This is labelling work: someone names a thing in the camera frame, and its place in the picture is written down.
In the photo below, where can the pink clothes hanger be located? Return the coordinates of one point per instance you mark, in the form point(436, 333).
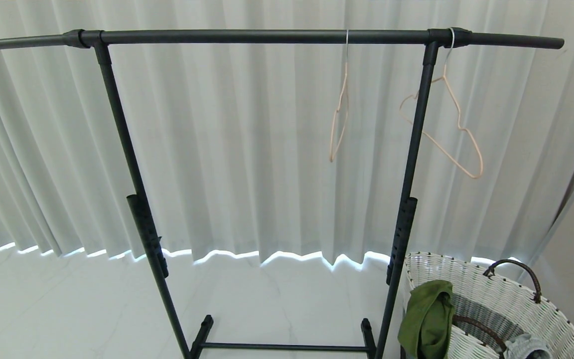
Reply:
point(347, 50)
point(436, 146)

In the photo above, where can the pale grey shorts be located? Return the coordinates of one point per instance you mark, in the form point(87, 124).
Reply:
point(526, 346)

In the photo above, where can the white curtain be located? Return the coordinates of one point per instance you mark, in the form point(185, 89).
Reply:
point(267, 149)

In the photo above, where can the white laundry basket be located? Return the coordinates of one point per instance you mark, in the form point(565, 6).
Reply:
point(496, 299)

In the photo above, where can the black clothes rack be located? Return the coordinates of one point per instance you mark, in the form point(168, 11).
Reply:
point(267, 36)

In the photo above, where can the green garment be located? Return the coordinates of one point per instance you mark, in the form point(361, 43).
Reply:
point(426, 319)

